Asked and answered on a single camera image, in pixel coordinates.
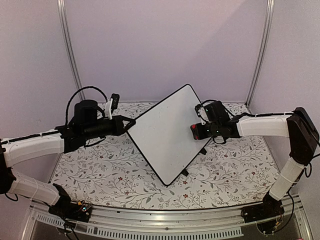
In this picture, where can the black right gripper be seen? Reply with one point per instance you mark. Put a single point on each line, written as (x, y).
(200, 133)

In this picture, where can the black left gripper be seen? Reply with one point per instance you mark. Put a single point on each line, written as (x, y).
(119, 128)

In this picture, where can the red black whiteboard eraser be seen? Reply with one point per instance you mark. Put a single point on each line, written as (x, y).
(195, 131)

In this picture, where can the white dry-erase whiteboard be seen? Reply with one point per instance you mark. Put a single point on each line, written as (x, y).
(163, 135)

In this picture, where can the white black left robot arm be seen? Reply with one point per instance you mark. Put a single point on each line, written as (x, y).
(88, 122)

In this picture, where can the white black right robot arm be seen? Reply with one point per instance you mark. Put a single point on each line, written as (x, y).
(296, 127)

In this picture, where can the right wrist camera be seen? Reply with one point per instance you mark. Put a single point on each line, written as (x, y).
(201, 113)

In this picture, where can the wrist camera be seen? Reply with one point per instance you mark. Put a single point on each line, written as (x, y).
(111, 105)
(201, 113)

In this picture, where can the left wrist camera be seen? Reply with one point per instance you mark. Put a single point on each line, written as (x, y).
(111, 105)

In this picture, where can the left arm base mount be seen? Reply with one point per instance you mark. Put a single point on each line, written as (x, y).
(65, 208)

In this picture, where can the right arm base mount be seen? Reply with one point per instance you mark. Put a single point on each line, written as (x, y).
(269, 208)

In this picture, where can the aluminium front rail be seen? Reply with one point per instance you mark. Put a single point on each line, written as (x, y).
(223, 223)

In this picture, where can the left aluminium frame post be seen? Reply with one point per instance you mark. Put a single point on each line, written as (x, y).
(62, 12)

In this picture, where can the aluminium frame post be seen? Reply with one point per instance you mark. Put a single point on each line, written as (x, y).
(262, 50)
(62, 12)

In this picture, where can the right aluminium frame post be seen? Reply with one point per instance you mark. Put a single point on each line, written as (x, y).
(262, 50)

